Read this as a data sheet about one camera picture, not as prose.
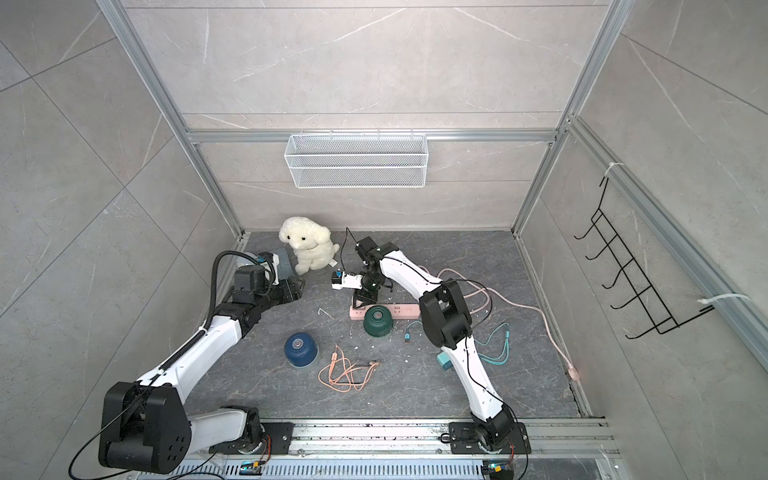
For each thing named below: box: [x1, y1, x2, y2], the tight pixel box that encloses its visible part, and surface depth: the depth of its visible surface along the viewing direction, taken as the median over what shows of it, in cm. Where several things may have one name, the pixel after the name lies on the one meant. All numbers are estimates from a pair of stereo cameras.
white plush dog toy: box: [279, 216, 340, 276], surface depth 97 cm
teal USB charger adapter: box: [437, 352, 453, 371], surface depth 86 cm
